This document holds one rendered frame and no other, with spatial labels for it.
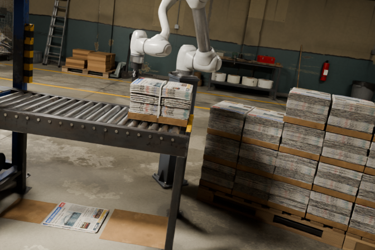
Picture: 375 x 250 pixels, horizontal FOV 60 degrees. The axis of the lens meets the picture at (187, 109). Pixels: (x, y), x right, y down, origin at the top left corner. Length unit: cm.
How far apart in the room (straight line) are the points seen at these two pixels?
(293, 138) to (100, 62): 659
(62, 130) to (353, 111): 188
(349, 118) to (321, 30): 721
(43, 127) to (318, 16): 836
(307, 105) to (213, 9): 691
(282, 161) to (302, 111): 41
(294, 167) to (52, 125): 170
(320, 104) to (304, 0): 716
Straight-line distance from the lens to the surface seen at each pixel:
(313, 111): 248
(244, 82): 863
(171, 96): 198
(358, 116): 248
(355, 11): 989
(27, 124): 209
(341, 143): 252
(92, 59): 854
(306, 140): 252
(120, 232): 240
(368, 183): 260
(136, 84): 200
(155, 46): 206
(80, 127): 196
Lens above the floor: 137
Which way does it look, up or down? 13 degrees down
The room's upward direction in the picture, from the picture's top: 8 degrees clockwise
